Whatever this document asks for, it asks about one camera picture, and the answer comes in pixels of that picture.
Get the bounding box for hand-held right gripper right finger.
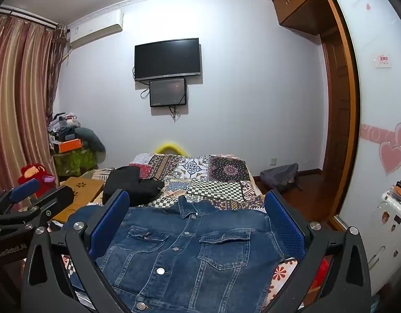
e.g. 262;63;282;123
264;189;372;313

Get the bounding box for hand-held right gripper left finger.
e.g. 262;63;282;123
21;188;131;313

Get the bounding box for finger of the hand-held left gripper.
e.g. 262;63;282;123
0;179;41;217
0;186;75;227

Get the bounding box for blue denim jeans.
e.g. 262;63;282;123
70;197;297;313

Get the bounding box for red plush toy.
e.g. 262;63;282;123
18;163;56;198

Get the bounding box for wooden lap desk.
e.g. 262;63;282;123
52;176;107;224

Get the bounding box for green patterned bag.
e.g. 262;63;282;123
53;150;98;177

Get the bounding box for black garment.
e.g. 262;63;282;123
103;166;165;207

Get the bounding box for grey backpack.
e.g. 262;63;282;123
260;163;301;191

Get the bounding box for orange box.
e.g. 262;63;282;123
53;139;84;153

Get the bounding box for red cloth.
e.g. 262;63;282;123
313;257;333;288

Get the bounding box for grey-green cushion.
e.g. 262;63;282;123
75;127;106;154

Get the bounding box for pile of clutter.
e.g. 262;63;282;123
47;112;82;145

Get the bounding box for patchwork bedspread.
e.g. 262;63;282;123
50;153;321;313

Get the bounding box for striped red curtain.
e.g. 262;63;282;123
0;15;69;199

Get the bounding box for yellow rounded object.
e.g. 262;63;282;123
155;142;187;156

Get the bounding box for white fridge with stickers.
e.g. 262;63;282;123
367;179;401;297

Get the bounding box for wooden wardrobe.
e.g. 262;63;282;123
272;0;361;232

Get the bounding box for frosted sliding door with hearts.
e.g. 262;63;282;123
331;0;401;297

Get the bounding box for white air conditioner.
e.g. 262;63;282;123
68;10;124;50

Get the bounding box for red label sticker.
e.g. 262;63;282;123
373;52;391;70

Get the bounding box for small black wall monitor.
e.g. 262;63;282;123
149;78;188;108

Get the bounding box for black wall television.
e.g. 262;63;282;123
134;38;201;82

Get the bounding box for curtain rail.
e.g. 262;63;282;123
0;5;59;31

